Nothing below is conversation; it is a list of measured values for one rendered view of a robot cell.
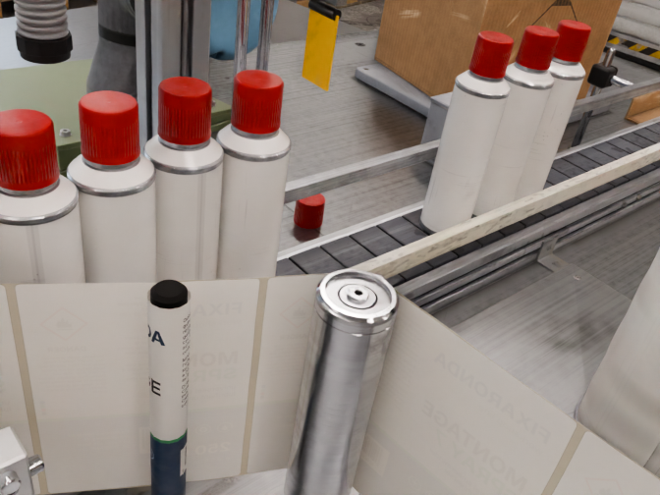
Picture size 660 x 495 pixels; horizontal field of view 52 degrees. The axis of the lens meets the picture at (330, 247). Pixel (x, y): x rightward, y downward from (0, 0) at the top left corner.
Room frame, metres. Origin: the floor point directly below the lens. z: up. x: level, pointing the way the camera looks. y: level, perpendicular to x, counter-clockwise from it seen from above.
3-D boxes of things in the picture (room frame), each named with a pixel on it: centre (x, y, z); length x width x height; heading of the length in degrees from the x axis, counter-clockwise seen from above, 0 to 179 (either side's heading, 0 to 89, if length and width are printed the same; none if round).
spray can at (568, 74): (0.71, -0.21, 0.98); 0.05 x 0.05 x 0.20
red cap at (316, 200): (0.66, 0.03, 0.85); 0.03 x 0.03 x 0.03
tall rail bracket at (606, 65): (0.97, -0.36, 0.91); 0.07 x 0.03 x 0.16; 46
